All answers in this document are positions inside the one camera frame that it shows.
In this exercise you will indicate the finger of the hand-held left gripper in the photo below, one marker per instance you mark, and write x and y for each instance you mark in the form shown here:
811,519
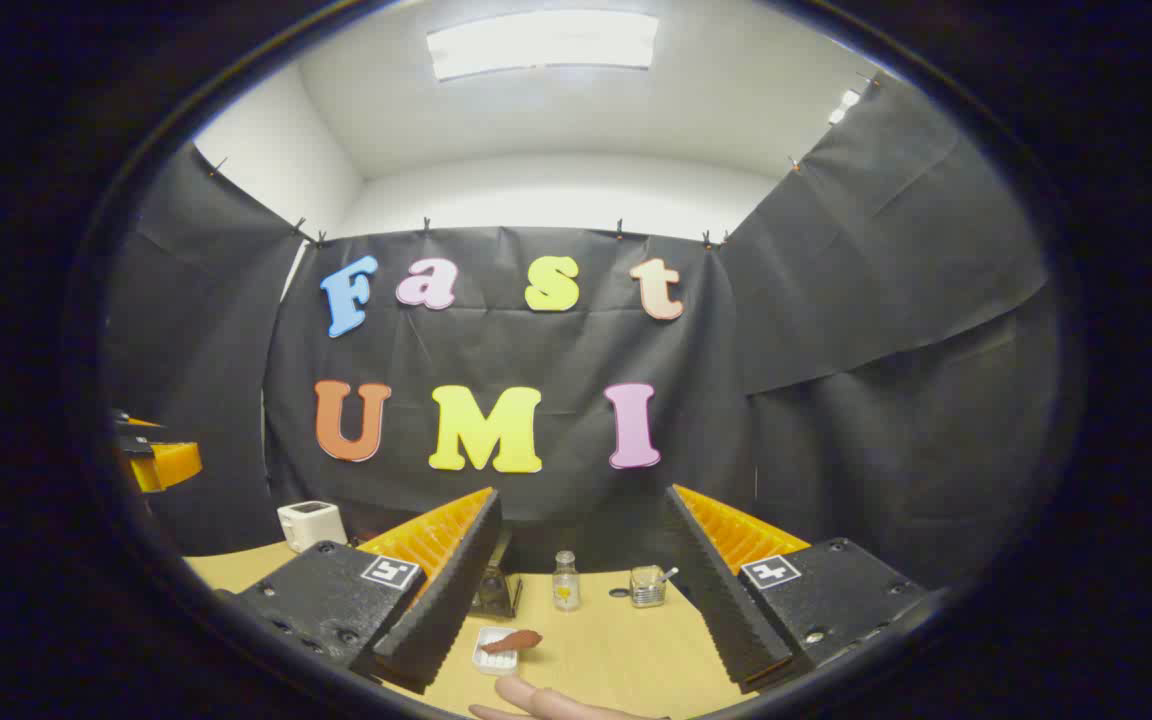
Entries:
171,463

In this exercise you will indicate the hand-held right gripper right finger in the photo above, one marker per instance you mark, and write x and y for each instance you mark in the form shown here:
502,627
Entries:
716,590

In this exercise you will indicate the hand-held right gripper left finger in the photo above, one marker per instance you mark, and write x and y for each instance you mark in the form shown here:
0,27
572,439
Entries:
456,580

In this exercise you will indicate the black electric oven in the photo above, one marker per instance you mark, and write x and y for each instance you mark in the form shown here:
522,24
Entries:
496,595

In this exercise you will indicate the reddish-brown meat piece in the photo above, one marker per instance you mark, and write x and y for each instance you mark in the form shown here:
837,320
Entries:
513,641

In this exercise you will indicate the white rectangular dish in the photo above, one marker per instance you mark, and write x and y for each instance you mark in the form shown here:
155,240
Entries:
489,662

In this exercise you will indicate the clear bottle with yellow label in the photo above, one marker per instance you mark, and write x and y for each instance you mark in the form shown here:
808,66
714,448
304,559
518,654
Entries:
565,585

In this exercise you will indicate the white toaster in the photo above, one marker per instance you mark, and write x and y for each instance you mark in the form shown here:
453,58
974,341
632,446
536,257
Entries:
311,523

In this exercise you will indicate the small ceiling light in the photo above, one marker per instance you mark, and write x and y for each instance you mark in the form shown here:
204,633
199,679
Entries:
844,105

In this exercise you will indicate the large ceiling light panel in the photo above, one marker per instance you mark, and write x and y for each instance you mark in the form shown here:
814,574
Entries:
541,42

